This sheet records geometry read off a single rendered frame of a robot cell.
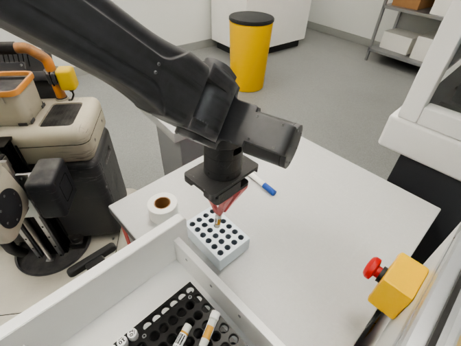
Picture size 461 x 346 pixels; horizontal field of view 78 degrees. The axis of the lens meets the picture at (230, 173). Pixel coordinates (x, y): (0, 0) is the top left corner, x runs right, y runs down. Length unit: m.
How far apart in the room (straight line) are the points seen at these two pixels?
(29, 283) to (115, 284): 0.87
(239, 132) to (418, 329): 0.28
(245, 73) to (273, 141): 2.59
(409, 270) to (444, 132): 0.47
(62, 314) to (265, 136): 0.36
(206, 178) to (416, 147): 0.67
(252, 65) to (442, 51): 2.17
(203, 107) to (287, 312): 0.43
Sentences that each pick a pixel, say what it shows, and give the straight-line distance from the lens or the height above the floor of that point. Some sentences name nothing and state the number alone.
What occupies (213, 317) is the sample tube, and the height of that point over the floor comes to 0.91.
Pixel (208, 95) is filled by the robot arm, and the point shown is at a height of 1.17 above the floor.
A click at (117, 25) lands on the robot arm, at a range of 0.23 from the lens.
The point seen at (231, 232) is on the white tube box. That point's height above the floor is 0.80.
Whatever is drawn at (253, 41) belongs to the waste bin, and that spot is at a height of 0.50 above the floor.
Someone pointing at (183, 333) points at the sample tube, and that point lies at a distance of 0.42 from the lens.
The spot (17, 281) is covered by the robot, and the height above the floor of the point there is 0.28.
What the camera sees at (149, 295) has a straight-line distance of 0.53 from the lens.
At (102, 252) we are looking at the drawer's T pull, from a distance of 0.50.
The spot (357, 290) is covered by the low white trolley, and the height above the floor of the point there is 0.76.
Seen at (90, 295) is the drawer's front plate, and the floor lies 0.90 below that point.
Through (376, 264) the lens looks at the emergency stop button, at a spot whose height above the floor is 0.89.
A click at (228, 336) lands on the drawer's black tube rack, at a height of 0.90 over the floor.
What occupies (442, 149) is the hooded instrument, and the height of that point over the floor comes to 0.87.
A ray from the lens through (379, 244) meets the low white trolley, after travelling 0.75.
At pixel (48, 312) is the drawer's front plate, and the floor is 0.92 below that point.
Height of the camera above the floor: 1.30
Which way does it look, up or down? 42 degrees down
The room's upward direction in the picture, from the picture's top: 2 degrees clockwise
